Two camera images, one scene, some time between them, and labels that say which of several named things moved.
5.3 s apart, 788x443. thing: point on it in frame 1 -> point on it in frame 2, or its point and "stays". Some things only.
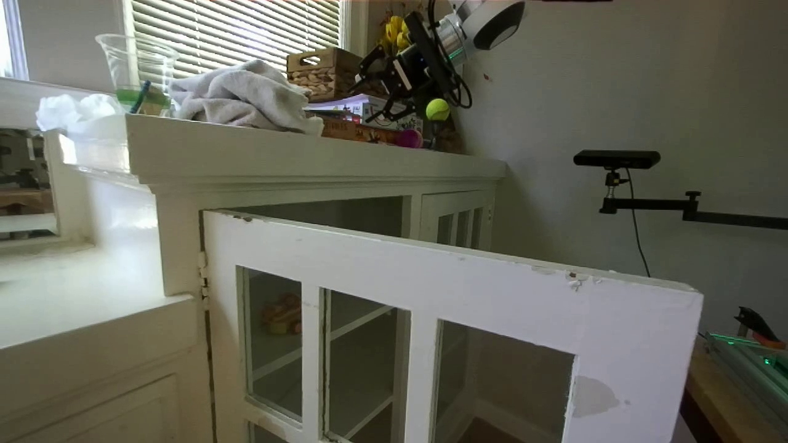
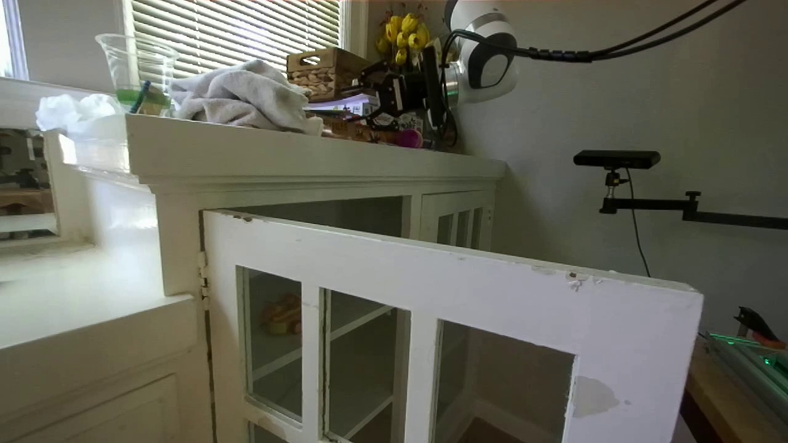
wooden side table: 728,398 stays
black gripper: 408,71 -> 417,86
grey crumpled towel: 246,91 stays
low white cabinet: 94,349 stays
